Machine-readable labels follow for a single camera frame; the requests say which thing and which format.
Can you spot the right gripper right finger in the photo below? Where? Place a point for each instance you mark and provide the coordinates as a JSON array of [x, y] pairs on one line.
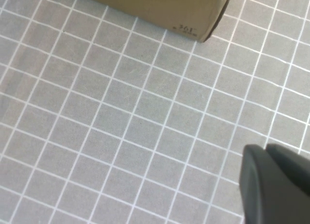
[[295, 168]]

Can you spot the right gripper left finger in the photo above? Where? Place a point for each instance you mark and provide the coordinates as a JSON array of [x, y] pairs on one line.
[[271, 197]]

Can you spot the brown cardboard shoe box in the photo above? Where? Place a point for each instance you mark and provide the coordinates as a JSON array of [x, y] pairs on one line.
[[157, 8]]

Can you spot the grey white-grid tablecloth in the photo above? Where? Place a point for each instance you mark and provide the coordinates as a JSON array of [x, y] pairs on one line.
[[121, 124]]

